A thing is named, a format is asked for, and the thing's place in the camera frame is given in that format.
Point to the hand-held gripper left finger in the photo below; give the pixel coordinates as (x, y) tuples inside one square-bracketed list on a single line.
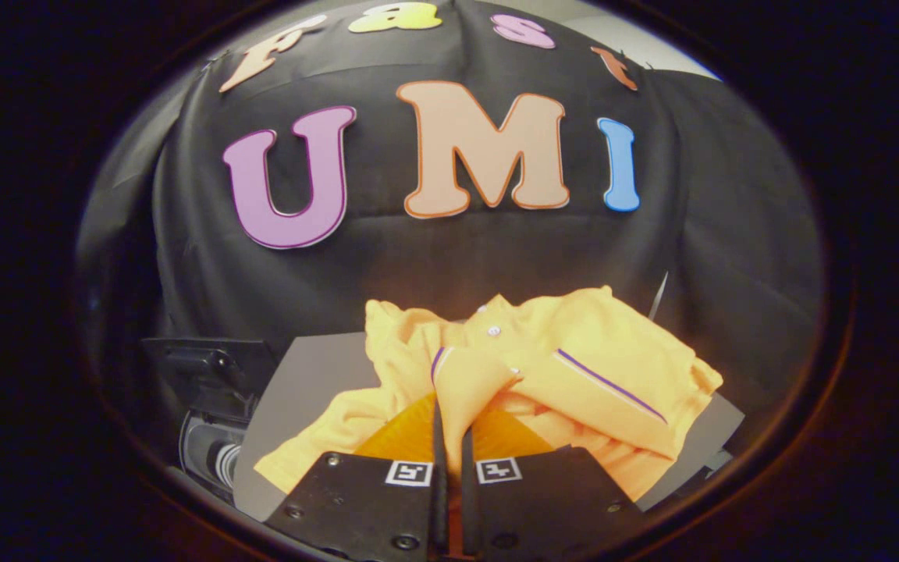
[(441, 499)]

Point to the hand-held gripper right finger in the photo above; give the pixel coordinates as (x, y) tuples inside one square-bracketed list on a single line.
[(468, 499)]

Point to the orange polo shirt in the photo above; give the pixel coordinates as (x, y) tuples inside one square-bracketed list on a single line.
[(590, 359)]

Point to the black backdrop cloth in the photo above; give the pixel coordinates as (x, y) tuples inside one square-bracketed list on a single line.
[(418, 265)]

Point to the beige cabinet with dark frame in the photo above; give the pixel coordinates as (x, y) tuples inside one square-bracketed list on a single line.
[(309, 382)]

